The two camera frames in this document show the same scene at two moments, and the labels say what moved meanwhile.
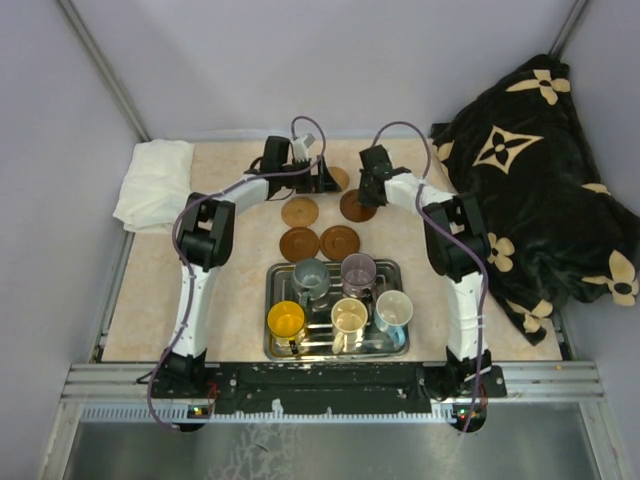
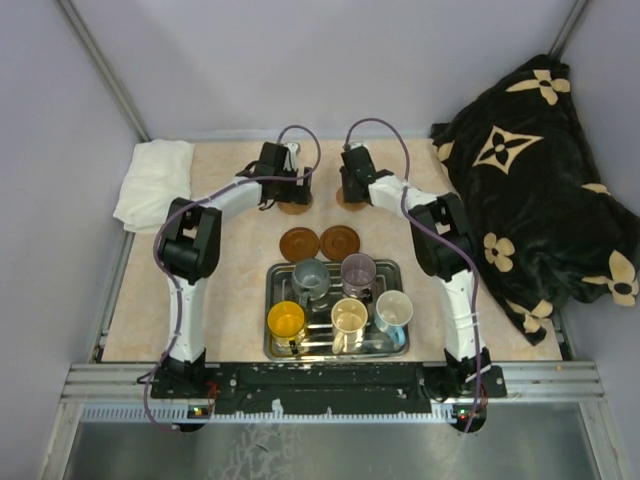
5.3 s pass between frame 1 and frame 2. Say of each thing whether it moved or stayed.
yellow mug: stayed
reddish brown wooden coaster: stayed
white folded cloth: stayed
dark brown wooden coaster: moved
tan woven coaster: moved
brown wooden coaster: stayed
